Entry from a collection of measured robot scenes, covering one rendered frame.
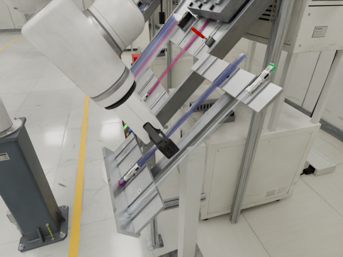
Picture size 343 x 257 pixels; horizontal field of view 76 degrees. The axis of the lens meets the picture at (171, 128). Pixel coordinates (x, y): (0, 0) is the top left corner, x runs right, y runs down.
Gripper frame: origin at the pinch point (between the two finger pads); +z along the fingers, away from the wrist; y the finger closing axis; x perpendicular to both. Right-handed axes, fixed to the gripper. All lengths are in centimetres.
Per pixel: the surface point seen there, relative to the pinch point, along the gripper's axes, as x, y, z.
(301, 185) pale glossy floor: 49, -31, 142
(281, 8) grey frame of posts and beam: 57, -23, 9
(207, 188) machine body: -3, -31, 70
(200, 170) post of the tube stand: 1.7, -7.7, 25.6
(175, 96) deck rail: 12.3, -32.1, 13.1
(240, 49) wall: 167, -249, 161
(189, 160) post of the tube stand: 1.1, -7.7, 18.7
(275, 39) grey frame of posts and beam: 52, -23, 17
